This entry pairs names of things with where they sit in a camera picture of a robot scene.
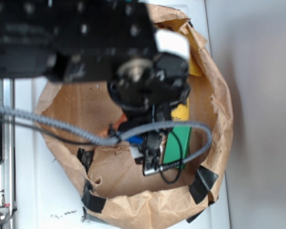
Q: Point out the aluminium frame rail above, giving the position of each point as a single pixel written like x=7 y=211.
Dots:
x=8 y=207

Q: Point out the green rectangular block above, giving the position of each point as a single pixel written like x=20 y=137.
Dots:
x=177 y=144

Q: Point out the brown paper bag liner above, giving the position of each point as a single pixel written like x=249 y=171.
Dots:
x=114 y=185

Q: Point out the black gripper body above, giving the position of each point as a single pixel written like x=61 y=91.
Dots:
x=147 y=89

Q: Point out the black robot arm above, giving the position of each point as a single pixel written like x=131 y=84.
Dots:
x=114 y=41

